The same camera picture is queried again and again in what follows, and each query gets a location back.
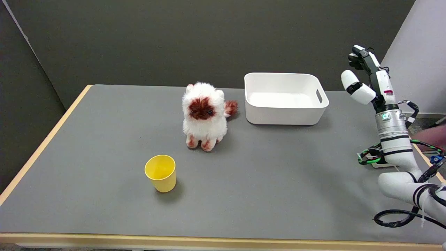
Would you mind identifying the black white flat device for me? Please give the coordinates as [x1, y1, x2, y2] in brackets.
[369, 156, 398, 168]

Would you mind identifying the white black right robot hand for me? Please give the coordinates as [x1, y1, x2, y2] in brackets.
[340, 45, 398, 111]

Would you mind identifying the yellow plastic cup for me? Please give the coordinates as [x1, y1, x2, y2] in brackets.
[144, 154, 177, 193]

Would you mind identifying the bare person hand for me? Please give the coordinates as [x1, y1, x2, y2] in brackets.
[414, 124, 446, 154]

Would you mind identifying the black looping arm cable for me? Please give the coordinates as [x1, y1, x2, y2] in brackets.
[374, 185, 446, 228]

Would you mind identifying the white brown plush cat toy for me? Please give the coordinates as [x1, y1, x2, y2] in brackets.
[182, 82, 239, 152]

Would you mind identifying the white plastic storage bin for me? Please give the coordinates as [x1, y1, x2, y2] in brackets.
[244, 72, 330, 126]

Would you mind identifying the black white wrist cable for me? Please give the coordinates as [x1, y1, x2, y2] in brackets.
[397, 100, 420, 128]

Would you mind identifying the grey table mat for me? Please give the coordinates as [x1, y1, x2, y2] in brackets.
[0, 85, 446, 244]

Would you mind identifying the green black cable bundle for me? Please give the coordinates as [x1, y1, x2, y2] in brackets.
[357, 139, 446, 166]

